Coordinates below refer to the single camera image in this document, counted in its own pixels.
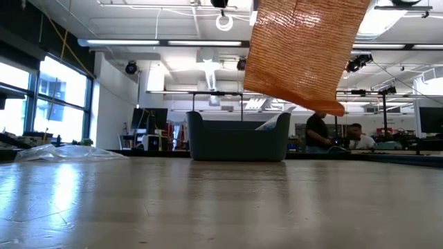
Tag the silver air duct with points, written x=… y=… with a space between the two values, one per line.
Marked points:
x=259 y=103

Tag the black ceiling fixture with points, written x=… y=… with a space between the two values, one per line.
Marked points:
x=241 y=64
x=131 y=67
x=358 y=63

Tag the orange elastic bandage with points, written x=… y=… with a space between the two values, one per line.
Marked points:
x=297 y=52

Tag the black stand frame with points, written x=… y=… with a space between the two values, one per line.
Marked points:
x=384 y=110

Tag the teal plastic bin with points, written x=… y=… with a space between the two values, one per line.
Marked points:
x=239 y=141

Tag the large window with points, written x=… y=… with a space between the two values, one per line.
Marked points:
x=62 y=121

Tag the person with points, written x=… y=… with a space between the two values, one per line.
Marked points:
x=316 y=133
x=360 y=140

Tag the white desktop box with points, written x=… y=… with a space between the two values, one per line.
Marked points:
x=151 y=142

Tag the long ceiling light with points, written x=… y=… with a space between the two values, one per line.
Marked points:
x=121 y=42
x=379 y=46

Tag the black overhead camera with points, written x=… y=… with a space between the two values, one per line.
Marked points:
x=219 y=2

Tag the black computer monitor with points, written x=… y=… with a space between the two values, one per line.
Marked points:
x=432 y=119
x=154 y=117

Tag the clear plastic bag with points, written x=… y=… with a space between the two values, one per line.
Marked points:
x=273 y=122
x=69 y=153

